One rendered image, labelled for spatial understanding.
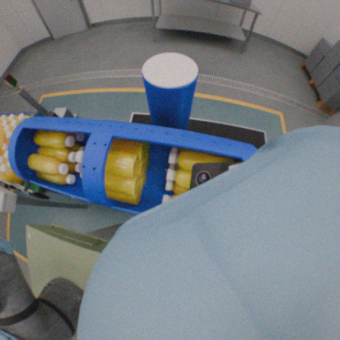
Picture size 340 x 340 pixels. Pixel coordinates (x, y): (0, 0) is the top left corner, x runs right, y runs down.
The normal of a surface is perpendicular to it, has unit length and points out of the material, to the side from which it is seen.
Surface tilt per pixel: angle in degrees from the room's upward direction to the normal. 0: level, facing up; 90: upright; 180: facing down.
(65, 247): 5
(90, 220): 0
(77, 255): 5
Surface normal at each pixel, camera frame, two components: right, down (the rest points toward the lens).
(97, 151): 0.00, -0.21
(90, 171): -0.08, 0.18
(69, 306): 0.68, -0.71
